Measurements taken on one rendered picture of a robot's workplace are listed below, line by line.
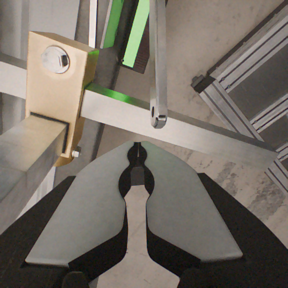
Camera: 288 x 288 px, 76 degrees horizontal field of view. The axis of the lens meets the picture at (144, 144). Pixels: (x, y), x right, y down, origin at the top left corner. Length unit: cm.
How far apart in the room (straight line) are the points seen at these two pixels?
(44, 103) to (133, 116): 9
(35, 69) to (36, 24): 27
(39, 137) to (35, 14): 33
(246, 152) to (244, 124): 79
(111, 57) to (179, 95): 79
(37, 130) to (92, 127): 21
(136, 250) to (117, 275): 49
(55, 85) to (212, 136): 17
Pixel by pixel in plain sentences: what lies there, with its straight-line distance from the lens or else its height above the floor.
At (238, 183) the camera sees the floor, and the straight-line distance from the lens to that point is 158.
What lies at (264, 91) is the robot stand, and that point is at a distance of 103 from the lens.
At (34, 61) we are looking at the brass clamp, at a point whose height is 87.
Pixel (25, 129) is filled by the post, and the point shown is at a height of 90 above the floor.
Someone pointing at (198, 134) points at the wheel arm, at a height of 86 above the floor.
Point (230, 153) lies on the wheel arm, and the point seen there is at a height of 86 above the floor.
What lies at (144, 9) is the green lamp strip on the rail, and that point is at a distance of 34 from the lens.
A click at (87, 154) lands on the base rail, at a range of 42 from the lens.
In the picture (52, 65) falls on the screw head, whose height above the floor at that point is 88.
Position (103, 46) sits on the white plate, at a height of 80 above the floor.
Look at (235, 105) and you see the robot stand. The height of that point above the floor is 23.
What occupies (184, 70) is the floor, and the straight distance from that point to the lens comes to 108.
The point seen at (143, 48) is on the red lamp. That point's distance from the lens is 34.
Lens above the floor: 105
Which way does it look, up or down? 61 degrees down
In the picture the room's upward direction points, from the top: 178 degrees clockwise
